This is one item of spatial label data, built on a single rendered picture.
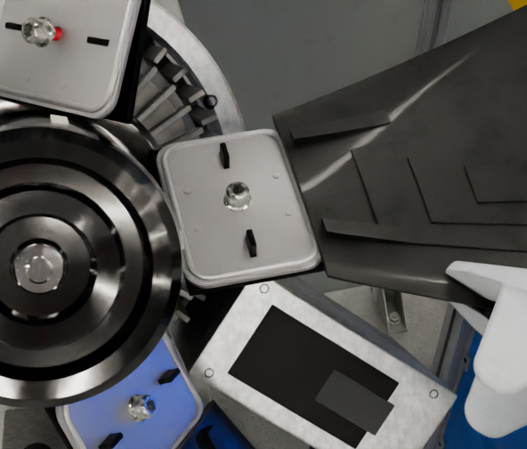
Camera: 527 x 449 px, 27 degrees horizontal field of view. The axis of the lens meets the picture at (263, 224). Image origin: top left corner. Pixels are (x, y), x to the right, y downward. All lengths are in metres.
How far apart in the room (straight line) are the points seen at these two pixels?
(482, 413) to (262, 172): 0.15
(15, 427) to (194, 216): 0.26
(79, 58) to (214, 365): 0.22
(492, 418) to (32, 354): 0.20
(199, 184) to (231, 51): 0.90
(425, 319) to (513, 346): 1.47
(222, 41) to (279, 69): 0.10
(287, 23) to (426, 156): 0.89
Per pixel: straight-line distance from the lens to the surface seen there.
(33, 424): 0.75
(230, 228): 0.52
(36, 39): 0.50
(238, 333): 0.64
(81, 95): 0.50
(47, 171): 0.46
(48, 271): 0.46
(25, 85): 0.53
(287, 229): 0.52
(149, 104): 0.62
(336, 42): 1.47
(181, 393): 0.58
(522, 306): 0.49
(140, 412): 0.54
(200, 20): 1.39
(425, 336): 1.93
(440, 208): 0.53
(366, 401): 0.67
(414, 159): 0.55
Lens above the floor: 1.59
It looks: 51 degrees down
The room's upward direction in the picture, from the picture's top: 2 degrees clockwise
